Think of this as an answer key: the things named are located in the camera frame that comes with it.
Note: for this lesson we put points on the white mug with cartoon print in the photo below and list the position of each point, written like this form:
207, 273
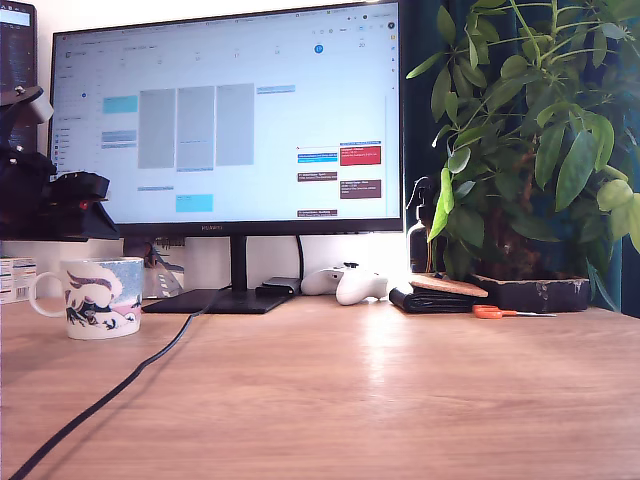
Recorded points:
100, 300

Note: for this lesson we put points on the printed postcard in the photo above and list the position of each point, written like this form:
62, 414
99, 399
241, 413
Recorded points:
167, 272

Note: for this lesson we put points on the orange and white medicine box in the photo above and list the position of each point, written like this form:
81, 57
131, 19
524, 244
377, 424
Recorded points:
15, 280

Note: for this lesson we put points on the black Huawei monitor with stand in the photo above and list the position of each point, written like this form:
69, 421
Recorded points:
225, 125

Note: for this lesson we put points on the dark monitor showing terminal text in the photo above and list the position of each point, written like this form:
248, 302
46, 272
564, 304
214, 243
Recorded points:
17, 60

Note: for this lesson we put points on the small black wallet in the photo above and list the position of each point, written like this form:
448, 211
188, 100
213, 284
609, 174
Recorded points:
277, 287

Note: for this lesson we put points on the white game controller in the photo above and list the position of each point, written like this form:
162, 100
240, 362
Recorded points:
355, 287

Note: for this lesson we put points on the dark spray bottle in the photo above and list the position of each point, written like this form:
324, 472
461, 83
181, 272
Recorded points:
419, 240

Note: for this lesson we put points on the black folded pouch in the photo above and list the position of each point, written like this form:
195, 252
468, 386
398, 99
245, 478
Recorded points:
425, 302

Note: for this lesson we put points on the round cork coaster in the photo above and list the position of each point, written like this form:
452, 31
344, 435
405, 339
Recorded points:
450, 286

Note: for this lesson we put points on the black rectangular planter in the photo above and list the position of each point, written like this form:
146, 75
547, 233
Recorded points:
540, 295

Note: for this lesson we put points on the green leafy houseplant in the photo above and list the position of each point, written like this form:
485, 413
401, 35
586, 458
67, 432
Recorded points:
540, 125

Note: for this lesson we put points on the pale grey camera box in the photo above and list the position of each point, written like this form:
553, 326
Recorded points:
41, 109

